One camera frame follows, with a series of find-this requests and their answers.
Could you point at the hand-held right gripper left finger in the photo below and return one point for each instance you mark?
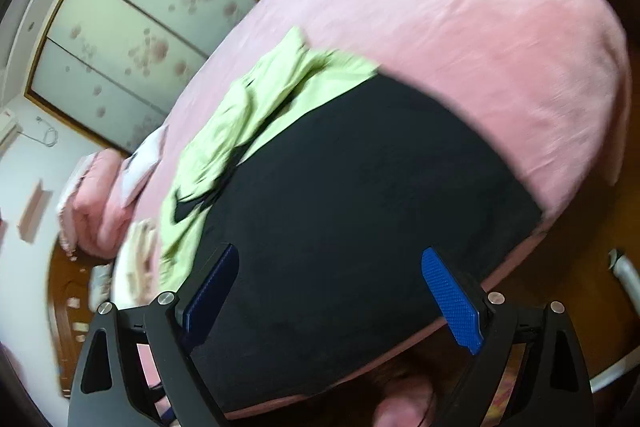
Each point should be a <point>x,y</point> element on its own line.
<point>210,292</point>

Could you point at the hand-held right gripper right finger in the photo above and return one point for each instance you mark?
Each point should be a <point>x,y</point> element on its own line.
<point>452,302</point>

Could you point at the green and black hooded jacket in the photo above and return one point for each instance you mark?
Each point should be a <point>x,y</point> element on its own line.
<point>350,207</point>

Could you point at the folded white cloth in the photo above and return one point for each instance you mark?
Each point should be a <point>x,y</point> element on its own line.
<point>142,257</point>

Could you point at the grey patterned cloth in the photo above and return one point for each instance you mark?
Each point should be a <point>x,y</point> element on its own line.
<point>100,282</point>

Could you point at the folded pink quilt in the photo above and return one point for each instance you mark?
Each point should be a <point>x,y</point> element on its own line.
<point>95,207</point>

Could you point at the wooden headboard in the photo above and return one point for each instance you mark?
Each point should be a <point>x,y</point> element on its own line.
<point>65,287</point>

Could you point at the white pillow with blue print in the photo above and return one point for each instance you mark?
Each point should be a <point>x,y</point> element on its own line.
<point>142,162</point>

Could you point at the white chair base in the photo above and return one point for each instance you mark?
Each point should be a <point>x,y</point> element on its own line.
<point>625,272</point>

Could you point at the white air conditioner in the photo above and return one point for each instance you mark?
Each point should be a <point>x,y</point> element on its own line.
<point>7,132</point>

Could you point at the pink bed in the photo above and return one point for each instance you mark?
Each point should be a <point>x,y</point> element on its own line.
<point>450,32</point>

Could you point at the floral panel wardrobe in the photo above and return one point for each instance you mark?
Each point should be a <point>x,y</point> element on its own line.
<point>125,32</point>

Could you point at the pink wall shelf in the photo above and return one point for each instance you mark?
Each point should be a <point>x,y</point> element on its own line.
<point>35,212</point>

